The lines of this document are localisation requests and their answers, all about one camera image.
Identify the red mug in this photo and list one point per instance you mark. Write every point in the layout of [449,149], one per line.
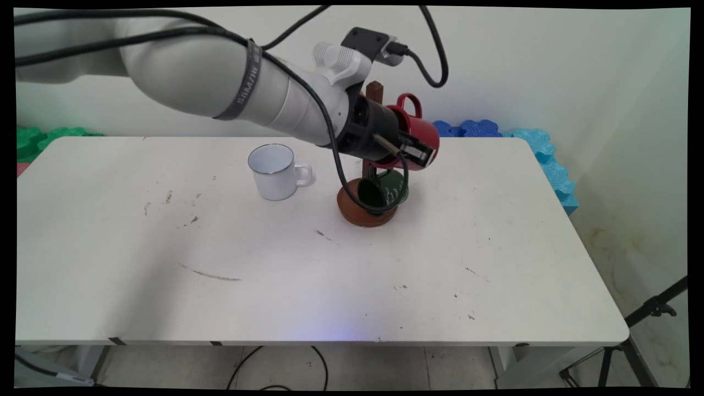
[423,132]

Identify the dark blue foam tile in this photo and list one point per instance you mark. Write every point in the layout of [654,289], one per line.
[444,130]
[481,128]

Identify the brown wooden mug tree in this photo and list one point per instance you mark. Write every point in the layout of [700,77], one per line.
[363,217]

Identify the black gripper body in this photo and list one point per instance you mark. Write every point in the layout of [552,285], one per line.
[368,129]

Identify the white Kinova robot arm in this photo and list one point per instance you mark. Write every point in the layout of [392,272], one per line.
[181,71]

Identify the light blue foam tile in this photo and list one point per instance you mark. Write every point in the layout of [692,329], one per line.
[555,173]

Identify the black tripod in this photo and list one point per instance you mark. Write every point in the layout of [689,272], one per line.
[652,308]

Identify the white table leg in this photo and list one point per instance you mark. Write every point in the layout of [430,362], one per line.
[503,366]
[96,360]

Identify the white enamel mug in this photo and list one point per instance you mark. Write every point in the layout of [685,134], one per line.
[275,179]

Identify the green foam tile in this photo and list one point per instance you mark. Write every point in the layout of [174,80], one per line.
[38,143]

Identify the pink foam tile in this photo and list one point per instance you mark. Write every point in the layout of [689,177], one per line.
[22,167]

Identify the white ribbed camera mount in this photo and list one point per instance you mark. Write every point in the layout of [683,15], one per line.
[338,60]

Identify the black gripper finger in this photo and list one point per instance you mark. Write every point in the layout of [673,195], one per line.
[416,151]

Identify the dark green mug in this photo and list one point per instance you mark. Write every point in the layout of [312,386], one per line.
[395,190]

